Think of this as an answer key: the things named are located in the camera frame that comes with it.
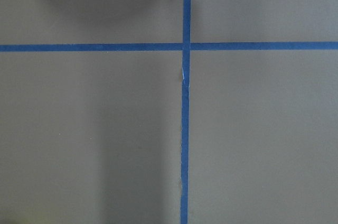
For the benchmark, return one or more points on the long blue tape strip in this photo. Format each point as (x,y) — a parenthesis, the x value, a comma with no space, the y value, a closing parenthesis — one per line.
(186,49)

